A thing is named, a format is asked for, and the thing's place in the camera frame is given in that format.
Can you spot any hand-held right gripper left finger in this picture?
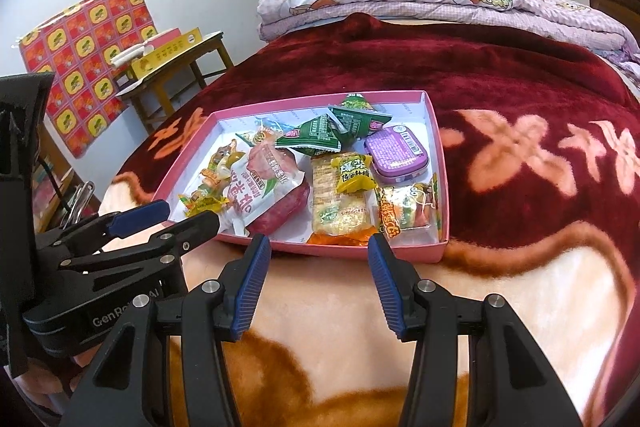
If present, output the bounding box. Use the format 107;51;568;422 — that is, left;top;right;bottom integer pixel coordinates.
60;234;272;427

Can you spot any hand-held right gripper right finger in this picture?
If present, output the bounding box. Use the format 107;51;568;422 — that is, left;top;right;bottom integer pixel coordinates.
368;234;583;427

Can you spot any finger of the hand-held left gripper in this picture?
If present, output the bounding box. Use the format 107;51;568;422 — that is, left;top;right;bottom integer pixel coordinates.
35;200;172;260
59;211;222;274

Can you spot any small clear gummy packet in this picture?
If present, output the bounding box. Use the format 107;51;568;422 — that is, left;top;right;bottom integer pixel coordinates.
179;189;231;220

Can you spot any pink cardboard box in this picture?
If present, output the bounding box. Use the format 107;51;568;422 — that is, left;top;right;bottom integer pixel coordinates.
151;89;451;264

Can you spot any white peach jelly pouch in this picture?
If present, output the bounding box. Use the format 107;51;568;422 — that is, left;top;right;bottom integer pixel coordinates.
217;139;312;238

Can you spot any colourful gummy candy packet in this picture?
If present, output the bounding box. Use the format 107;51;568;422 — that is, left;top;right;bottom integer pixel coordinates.
376;174;442;239

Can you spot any olive round snack packet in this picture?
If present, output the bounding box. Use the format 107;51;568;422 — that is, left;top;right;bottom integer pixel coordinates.
210;139;251;172

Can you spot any corn print snack packet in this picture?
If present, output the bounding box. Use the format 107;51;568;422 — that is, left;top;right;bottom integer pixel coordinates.
306;152;381;248

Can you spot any clear candy packet blue strip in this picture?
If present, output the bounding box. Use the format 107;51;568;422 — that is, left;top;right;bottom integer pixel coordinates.
235;117;291;148

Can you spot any purple tin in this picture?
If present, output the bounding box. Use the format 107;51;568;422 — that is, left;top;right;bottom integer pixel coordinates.
364;123;431;182

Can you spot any green triangular packet red label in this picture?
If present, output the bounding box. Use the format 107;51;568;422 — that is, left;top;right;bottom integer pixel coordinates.
272;114;342;158

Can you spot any dark green triangular snack packet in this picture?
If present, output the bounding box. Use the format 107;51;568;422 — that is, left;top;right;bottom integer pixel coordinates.
327;104;394;142

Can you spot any green yellow snack packet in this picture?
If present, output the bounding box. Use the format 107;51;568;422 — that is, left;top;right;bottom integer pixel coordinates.
341;93;378;112

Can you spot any metal spring clip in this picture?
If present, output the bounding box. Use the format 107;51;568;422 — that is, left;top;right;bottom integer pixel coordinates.
62;181;96;228

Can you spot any wooden table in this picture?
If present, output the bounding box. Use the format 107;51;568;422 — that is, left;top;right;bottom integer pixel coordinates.
116;31;236;135

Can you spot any white roll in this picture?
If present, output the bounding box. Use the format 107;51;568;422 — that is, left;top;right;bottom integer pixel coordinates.
110;44;153;66

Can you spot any yellow cardboard box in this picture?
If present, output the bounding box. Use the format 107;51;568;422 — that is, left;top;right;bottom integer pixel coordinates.
131;28;203;80

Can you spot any red yellow patterned panel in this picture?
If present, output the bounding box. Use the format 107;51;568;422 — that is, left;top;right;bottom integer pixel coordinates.
17;0;158;158

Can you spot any pink flat box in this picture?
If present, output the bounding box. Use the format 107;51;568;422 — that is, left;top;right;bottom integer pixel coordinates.
147;28;182;45

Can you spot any red and peach plush blanket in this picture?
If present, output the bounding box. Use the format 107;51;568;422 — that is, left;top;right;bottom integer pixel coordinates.
97;14;640;427

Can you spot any lilac ruffled pillow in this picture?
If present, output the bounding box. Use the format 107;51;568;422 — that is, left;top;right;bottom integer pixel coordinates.
597;47;640;100

